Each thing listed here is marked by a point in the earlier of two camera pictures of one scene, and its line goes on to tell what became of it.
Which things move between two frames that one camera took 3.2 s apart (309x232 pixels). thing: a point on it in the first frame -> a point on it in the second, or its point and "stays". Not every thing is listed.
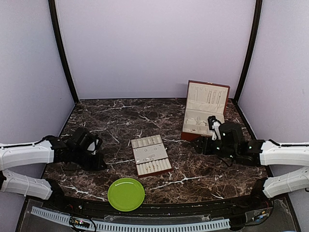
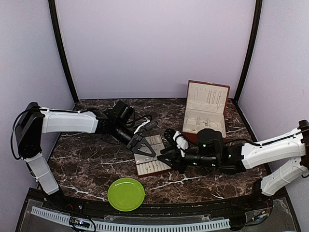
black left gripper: [97, 166] -> [135, 145]
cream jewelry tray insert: [150, 156] stays
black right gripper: [203, 140] -> [176, 163]
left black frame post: [61, 45] stays
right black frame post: [251, 50] stays
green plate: [126, 194] stays
